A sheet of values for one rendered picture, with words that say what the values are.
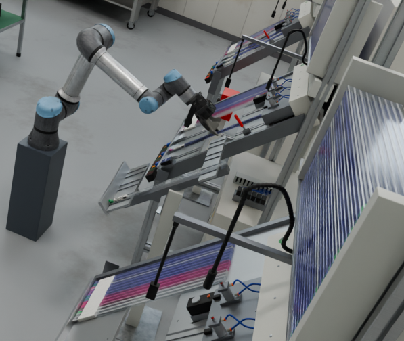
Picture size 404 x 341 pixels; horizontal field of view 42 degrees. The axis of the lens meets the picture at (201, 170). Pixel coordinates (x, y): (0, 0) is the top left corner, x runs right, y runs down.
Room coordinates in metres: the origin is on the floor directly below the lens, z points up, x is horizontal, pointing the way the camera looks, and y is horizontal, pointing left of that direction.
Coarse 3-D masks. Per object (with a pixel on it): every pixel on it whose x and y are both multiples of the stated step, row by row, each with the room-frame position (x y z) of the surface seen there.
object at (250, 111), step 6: (282, 78) 2.71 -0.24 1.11; (288, 78) 2.67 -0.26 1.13; (246, 108) 2.46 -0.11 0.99; (252, 108) 2.42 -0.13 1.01; (258, 108) 2.39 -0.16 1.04; (246, 114) 2.37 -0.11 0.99; (252, 114) 2.33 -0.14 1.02; (258, 114) 2.30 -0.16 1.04; (252, 120) 2.24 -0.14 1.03; (258, 120) 2.22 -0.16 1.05; (246, 126) 2.21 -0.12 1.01; (252, 126) 2.17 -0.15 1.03; (258, 126) 2.15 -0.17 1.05; (264, 126) 2.12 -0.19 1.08; (240, 132) 2.15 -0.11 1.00; (252, 132) 2.10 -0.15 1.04
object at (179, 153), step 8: (200, 128) 2.44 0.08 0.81; (184, 136) 2.42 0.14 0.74; (192, 136) 2.36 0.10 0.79; (200, 136) 2.32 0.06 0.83; (176, 144) 2.34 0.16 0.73; (192, 144) 2.25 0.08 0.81; (200, 144) 2.20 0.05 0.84; (176, 152) 2.22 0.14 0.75; (184, 152) 2.18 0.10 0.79; (192, 152) 2.14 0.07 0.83; (176, 160) 2.11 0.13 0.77
